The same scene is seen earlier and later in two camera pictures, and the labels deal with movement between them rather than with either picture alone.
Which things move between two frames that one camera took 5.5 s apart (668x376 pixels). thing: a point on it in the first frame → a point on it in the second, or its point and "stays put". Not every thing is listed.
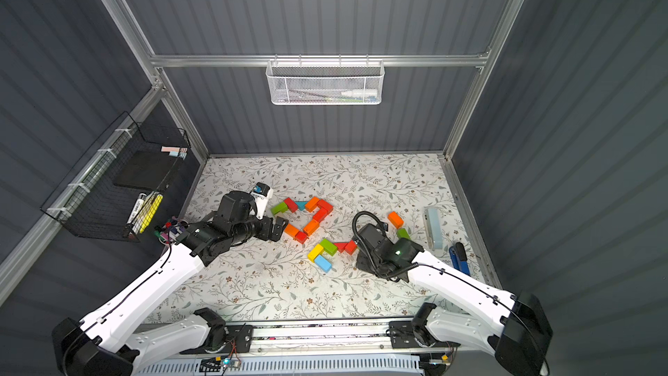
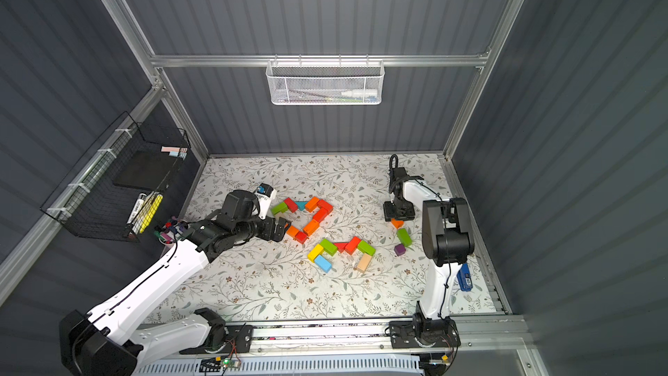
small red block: [301, 237] stays put
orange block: [291, 230] stays put
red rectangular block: [320, 214] stays put
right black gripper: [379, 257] → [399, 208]
